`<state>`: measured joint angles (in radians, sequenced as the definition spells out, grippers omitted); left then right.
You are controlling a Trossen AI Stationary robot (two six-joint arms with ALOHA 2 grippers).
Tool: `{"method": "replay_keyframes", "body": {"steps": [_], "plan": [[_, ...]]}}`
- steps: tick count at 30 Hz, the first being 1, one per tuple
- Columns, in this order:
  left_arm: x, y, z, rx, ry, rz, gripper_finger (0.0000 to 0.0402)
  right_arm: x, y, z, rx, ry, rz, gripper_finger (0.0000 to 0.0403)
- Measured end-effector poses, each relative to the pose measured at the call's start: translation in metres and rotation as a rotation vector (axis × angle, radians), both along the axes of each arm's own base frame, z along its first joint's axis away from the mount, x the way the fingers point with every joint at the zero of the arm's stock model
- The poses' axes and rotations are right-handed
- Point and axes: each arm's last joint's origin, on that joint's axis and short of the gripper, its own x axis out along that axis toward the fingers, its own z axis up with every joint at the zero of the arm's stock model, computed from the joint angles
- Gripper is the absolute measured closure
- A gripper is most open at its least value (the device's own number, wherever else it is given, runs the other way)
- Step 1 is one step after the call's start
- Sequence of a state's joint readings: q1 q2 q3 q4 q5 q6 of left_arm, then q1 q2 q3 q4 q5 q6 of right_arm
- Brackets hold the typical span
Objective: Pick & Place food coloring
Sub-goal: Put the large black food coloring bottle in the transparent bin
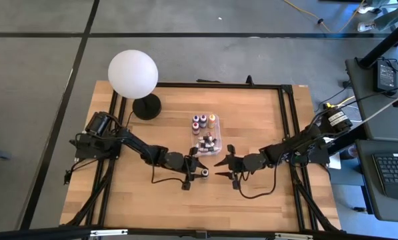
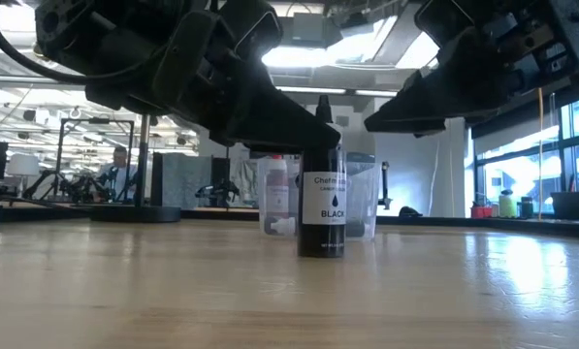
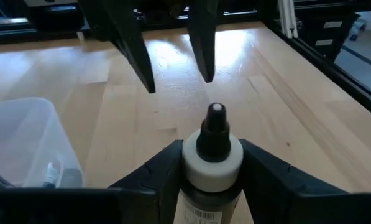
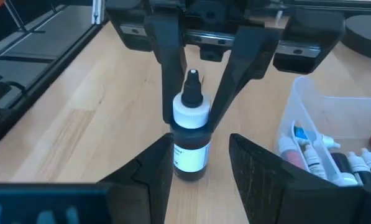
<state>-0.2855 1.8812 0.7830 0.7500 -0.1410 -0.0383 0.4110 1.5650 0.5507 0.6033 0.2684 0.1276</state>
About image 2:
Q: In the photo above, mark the grey partition panel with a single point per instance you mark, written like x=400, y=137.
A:
x=182, y=179

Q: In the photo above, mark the person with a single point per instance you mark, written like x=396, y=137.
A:
x=119, y=169

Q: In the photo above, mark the black tripod rig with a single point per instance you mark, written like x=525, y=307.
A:
x=75, y=186

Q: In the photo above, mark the red bin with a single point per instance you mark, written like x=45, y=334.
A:
x=481, y=212

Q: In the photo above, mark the background black robot arm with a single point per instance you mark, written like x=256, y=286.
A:
x=216, y=191

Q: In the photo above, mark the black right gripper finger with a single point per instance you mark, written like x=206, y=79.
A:
x=415, y=121
x=434, y=87

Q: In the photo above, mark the clear plastic container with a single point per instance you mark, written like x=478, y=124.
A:
x=366, y=194

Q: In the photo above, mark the large black food coloring bottle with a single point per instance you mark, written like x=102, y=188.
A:
x=323, y=203

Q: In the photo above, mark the black bin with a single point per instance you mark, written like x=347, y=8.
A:
x=575, y=206

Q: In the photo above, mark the white shade table lamp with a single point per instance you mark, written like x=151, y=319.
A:
x=22, y=165

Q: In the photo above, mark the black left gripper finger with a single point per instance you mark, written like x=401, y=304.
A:
x=269, y=116
x=284, y=149

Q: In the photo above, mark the dark cup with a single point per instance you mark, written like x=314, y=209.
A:
x=526, y=207

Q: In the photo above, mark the green container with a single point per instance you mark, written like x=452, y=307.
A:
x=507, y=206

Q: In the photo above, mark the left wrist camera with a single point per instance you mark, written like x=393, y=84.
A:
x=260, y=34

